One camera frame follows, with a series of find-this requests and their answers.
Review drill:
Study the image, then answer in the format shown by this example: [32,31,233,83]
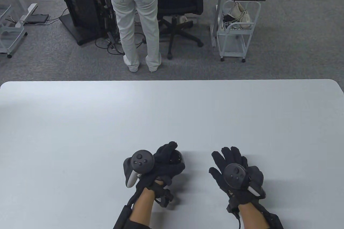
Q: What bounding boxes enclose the person's left hand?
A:
[136,141,186,192]

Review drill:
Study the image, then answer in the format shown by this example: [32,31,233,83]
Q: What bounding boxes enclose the person's right hand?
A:
[209,146,267,213]

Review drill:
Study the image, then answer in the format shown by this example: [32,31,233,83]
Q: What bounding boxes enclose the black dice shaker cover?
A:
[170,150,185,164]

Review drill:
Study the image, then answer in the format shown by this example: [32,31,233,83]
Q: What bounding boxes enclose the person's right forearm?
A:
[238,201,270,229]

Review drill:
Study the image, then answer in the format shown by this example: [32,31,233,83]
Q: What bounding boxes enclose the black tracking controller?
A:
[123,150,156,188]
[224,163,262,197]

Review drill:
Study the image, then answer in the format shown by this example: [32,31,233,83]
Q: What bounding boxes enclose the black office chair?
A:
[152,0,207,60]

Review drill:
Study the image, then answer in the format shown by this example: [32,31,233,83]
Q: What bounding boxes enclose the beige handbag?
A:
[227,2,252,29]

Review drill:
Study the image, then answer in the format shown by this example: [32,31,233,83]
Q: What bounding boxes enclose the black computer tower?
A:
[59,0,119,46]

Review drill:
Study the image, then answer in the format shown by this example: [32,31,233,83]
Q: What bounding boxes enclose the black floor box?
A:
[27,14,49,24]

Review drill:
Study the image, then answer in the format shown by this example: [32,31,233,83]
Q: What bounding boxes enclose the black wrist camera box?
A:
[262,205,285,229]
[113,205,133,229]

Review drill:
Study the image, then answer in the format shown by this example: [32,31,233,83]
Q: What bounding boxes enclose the black arm strap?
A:
[126,220,151,229]

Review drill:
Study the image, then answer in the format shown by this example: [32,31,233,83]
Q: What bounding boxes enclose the black floor cables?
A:
[94,16,148,55]

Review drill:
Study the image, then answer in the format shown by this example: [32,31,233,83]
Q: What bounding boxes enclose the white wire cart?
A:
[216,0,261,63]

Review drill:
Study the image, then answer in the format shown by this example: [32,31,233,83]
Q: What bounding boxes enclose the white metal frame cart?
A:
[0,3,28,59]

